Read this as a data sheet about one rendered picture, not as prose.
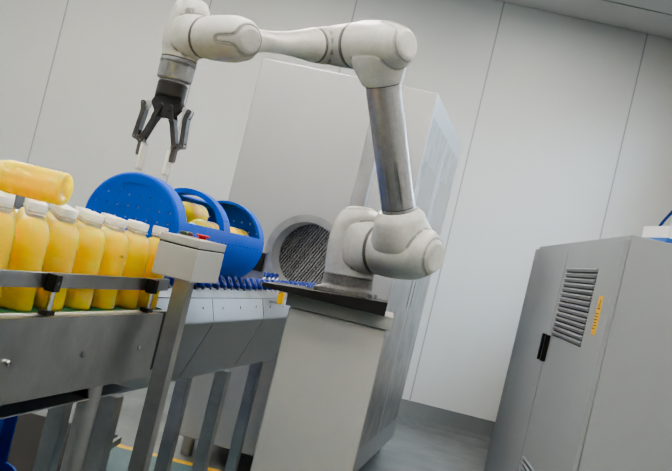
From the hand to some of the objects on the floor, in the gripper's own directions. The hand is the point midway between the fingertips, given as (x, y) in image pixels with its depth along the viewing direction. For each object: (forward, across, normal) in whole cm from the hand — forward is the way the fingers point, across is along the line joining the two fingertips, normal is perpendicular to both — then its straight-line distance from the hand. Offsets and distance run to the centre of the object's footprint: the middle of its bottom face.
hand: (154, 161), depth 245 cm
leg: (+126, +6, -123) cm, 176 cm away
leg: (+127, +20, -221) cm, 256 cm away
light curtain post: (+126, -20, -167) cm, 211 cm away
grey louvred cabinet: (+127, -132, -234) cm, 297 cm away
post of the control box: (+126, -16, +2) cm, 127 cm away
